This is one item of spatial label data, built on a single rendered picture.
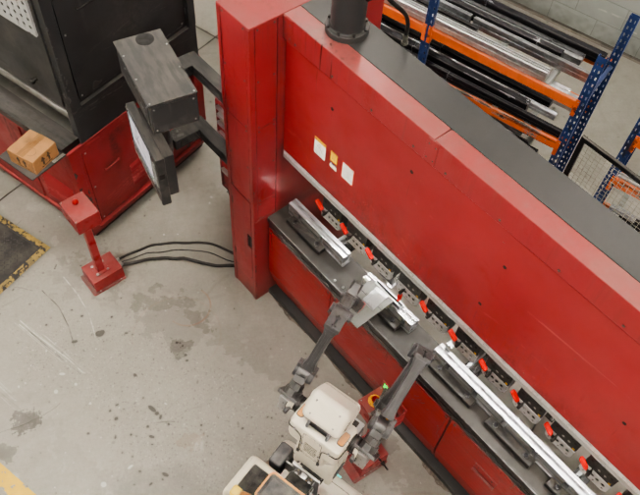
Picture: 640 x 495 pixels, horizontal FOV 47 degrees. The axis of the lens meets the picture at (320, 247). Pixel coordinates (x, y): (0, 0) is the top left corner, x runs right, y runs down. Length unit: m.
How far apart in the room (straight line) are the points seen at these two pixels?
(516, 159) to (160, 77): 1.72
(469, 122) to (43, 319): 3.28
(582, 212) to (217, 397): 2.75
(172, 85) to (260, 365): 2.05
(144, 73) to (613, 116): 4.41
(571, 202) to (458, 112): 0.58
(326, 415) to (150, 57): 1.90
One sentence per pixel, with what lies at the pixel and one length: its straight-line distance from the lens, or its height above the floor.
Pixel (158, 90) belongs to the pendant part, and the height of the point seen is 1.95.
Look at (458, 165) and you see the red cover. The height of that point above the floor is 2.28.
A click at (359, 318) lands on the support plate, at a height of 1.00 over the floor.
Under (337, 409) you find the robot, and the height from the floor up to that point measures 1.38.
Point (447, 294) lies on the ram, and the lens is 3.47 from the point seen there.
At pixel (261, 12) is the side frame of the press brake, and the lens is 3.41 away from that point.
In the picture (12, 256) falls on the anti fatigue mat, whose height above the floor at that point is 0.01.
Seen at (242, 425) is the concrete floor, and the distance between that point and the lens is 4.69.
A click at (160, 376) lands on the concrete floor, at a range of 4.86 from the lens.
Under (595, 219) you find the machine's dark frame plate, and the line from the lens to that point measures 2.85.
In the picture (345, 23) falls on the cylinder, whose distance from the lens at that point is 3.22.
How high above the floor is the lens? 4.37
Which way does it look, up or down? 55 degrees down
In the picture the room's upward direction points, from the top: 6 degrees clockwise
